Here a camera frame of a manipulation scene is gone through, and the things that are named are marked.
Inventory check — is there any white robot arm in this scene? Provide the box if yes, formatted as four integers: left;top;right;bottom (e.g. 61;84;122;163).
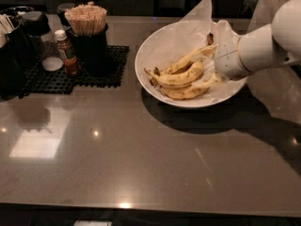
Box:
193;0;301;87

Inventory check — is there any long stemmed spotted banana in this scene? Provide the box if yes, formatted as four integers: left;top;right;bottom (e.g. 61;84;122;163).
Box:
153;33;214;75

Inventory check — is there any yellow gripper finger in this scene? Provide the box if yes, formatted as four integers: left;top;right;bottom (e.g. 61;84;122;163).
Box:
198;44;217;56
192;73;223;88

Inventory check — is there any glass shaker black lid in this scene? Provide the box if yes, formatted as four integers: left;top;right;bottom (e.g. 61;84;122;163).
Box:
21;11;63;72

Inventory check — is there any white paper liner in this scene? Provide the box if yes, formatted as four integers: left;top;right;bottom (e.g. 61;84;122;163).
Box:
135;0;246;108

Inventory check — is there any white bowl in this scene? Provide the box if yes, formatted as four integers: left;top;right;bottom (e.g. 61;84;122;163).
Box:
135;20;247;108

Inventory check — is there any black chopstick cup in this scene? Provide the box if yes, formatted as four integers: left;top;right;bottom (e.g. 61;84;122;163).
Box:
67;25;109;76

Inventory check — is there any small brown sauce bottle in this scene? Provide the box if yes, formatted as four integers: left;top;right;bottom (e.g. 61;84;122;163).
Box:
55;29;80;77

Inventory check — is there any dark jar behind chopsticks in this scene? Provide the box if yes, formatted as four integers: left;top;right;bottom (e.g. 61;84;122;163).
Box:
56;3;75;26

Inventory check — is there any black container at left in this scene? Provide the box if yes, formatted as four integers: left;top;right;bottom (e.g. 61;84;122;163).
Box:
0;6;37;98

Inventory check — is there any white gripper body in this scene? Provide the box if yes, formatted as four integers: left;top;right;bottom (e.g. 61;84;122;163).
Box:
214;36;250;80

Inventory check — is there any black grid mat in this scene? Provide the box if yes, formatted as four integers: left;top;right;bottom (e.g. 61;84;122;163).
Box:
19;44;131;99

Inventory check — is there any wooden chopsticks bundle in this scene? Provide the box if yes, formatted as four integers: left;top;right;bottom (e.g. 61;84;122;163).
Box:
64;3;107;37

